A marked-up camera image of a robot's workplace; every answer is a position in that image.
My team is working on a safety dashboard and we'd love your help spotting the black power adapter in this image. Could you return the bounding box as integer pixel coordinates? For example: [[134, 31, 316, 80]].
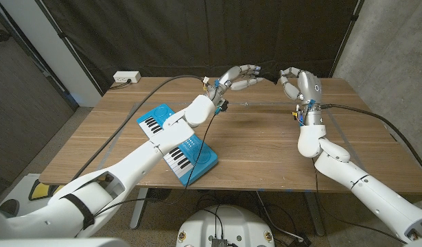
[[288, 235, 313, 247]]

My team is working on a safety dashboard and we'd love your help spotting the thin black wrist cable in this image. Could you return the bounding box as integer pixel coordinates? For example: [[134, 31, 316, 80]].
[[312, 158, 409, 244], [92, 113, 218, 217]]

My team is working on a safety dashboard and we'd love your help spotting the white robot chest cover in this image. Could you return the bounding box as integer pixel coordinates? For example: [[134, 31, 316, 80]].
[[0, 237, 131, 247]]

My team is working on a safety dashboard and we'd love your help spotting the yellow and black floor pad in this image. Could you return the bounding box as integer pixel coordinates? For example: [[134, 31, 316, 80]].
[[28, 178, 66, 202]]

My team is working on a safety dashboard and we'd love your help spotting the white floor board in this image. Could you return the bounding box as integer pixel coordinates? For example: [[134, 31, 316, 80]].
[[3, 173, 42, 203]]

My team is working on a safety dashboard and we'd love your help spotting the thin black left wrist cable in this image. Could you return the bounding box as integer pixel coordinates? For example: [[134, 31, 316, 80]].
[[92, 113, 218, 217]]

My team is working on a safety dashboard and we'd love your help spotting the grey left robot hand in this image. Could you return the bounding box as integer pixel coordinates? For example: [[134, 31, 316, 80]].
[[205, 64, 265, 107]]

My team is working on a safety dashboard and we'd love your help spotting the black backdrop curtain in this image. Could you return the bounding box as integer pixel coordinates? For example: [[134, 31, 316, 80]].
[[35, 0, 364, 95]]

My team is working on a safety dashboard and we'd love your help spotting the white table leg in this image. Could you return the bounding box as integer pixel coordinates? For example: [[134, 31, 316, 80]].
[[130, 187, 150, 230]]

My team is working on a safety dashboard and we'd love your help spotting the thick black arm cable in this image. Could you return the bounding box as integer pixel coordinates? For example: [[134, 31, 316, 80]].
[[69, 74, 207, 183], [319, 104, 422, 178]]

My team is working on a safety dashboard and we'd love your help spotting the blue toy piano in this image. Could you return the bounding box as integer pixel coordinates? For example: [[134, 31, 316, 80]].
[[137, 104, 219, 187]]

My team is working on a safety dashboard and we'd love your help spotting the black torso cable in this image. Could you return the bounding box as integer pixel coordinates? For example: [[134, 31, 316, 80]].
[[196, 198, 225, 239]]

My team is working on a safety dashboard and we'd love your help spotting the black blue left wrist camera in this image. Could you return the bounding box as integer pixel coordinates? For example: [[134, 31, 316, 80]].
[[214, 99, 230, 115]]

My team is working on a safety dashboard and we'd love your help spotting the grey table leg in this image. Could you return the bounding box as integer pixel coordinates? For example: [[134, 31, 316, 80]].
[[303, 191, 327, 237]]

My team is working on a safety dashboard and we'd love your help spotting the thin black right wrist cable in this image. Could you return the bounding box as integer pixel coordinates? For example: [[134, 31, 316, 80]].
[[312, 158, 409, 244]]

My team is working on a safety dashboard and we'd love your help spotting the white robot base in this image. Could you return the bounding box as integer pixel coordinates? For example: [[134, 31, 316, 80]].
[[176, 204, 276, 247]]

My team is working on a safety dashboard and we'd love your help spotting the white floor cable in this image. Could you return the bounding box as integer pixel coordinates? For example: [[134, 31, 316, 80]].
[[255, 191, 303, 241]]

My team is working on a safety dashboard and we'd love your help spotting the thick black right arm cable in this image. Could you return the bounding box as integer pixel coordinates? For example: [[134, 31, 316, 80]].
[[319, 104, 422, 178]]

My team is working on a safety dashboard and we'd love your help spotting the black round floor disc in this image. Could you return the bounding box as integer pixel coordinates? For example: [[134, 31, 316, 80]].
[[147, 187, 172, 203]]

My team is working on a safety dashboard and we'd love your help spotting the black backdrop stand pole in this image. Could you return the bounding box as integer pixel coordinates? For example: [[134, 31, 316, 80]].
[[329, 0, 364, 79], [34, 0, 105, 97]]

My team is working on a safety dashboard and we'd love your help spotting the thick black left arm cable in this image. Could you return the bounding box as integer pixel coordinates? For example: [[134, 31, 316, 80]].
[[69, 74, 207, 183]]

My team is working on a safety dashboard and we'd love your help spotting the black power strip cord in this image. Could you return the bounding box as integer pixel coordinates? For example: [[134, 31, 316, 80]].
[[109, 78, 132, 91]]

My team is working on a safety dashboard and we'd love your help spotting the white power strip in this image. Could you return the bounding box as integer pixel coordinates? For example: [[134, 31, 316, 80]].
[[113, 71, 142, 84]]

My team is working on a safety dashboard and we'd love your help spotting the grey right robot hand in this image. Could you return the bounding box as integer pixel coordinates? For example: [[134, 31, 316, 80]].
[[278, 67, 327, 127]]

